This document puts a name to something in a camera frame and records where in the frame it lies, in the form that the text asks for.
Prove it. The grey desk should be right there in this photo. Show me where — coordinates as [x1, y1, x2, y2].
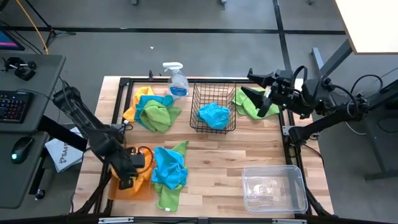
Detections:
[0, 54, 67, 210]

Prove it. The clear plastic bin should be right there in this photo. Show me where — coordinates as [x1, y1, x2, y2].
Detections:
[241, 164, 308, 215]

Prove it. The clear spray bottle white trigger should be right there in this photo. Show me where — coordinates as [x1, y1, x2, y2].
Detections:
[162, 62, 190, 99]

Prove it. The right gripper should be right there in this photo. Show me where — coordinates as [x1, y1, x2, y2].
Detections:
[241, 68, 302, 118]

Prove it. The blue microfiber towel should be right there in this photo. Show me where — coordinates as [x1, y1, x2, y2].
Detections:
[150, 146, 189, 190]
[197, 102, 231, 131]

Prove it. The green microfiber towel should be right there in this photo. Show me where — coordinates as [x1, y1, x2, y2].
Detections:
[233, 86, 280, 121]
[139, 99, 182, 134]
[152, 140, 190, 213]

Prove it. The white cable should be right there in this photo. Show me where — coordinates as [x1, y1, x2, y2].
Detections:
[344, 119, 368, 136]

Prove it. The black tripod stand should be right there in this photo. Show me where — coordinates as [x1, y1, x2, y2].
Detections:
[24, 0, 76, 47]

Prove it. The grey table leg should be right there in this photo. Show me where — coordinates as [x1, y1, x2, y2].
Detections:
[312, 39, 354, 82]

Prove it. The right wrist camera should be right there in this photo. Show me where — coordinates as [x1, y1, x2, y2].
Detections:
[275, 68, 295, 82]

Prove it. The backlit black keyboard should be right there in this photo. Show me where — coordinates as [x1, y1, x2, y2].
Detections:
[0, 90, 34, 124]

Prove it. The black computer mouse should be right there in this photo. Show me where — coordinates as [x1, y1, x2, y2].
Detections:
[11, 136, 35, 165]

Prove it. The white table top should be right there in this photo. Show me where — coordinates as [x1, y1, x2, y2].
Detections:
[335, 0, 398, 55]

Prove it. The computer monitor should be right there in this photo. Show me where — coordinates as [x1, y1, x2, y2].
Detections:
[0, 28, 25, 52]

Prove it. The teal microfiber towel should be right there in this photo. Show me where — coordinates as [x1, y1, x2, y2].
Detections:
[134, 95, 175, 130]

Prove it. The black slanted beam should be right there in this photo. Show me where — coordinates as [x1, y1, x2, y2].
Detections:
[39, 114, 88, 152]

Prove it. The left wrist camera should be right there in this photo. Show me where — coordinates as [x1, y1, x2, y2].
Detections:
[129, 154, 146, 169]

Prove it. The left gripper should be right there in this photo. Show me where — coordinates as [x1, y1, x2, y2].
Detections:
[110, 151, 139, 190]

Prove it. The yellow cable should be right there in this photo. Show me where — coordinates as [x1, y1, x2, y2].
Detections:
[15, 0, 50, 55]

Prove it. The black wire basket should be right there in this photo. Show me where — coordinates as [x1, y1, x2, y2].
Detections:
[189, 81, 237, 134]

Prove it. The silver metal bracket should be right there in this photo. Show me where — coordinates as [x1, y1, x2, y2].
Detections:
[272, 218, 307, 224]
[98, 217, 134, 224]

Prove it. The black clamp mount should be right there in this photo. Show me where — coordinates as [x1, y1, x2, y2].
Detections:
[2, 57, 37, 82]

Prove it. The black metal table frame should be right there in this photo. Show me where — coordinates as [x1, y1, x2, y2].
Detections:
[73, 76, 335, 224]

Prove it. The large orange microfiber towel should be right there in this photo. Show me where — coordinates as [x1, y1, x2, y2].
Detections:
[110, 146, 154, 197]

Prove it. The white printed bag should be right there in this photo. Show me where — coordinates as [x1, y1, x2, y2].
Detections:
[45, 126, 84, 174]

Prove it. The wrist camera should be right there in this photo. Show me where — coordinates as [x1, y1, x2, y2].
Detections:
[129, 154, 146, 169]
[275, 68, 295, 82]

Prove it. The orange translucent tray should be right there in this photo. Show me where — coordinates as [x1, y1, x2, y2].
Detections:
[108, 146, 155, 202]

